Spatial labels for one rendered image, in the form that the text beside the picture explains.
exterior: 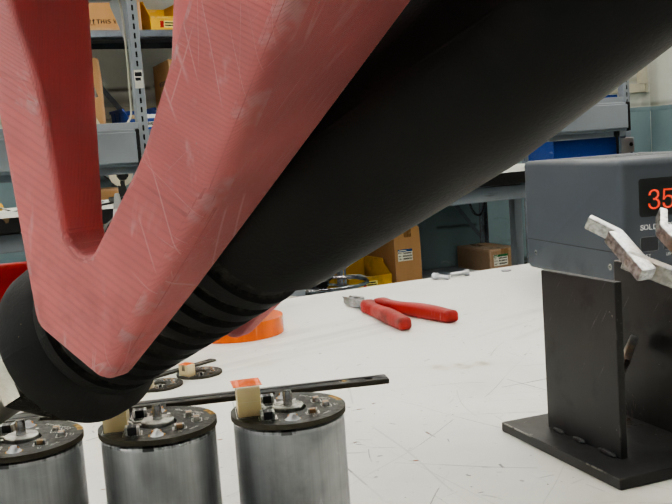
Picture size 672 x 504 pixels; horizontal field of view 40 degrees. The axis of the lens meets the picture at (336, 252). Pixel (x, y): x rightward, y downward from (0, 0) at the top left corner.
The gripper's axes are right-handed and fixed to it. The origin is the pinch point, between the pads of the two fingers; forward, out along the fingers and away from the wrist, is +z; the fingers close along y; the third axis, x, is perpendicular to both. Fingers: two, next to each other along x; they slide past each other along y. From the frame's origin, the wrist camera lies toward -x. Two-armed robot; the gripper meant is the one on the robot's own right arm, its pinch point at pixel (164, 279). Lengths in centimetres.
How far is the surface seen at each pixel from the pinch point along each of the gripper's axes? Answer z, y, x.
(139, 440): 5.9, -3.7, -2.5
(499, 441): 12.3, -23.2, -1.1
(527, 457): 11.5, -22.0, 0.5
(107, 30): 94, -274, -299
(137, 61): 61, -172, -174
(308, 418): 4.8, -6.2, -0.5
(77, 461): 7.0, -3.3, -3.6
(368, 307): 21, -44, -19
